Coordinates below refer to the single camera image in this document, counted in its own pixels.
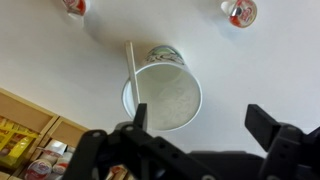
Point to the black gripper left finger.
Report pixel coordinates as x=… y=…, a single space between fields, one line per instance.
x=140 y=156

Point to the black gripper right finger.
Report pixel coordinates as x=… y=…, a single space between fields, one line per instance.
x=290 y=150

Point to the white paper-wrapped straw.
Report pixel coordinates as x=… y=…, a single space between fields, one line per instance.
x=132 y=73

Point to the patterned paper cup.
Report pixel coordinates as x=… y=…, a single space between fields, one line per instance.
x=170 y=96

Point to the small red-lid creamer cup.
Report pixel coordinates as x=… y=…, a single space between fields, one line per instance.
x=242 y=13

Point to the red-lid creamer cups pile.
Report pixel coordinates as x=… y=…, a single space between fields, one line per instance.
x=41 y=166

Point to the wooden condiment organizer rack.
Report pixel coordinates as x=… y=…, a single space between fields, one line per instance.
x=30 y=113

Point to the bright yellow sachets pile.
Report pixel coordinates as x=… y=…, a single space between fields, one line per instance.
x=15 y=140

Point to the red white snack wrapper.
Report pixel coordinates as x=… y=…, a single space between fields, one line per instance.
x=76 y=6

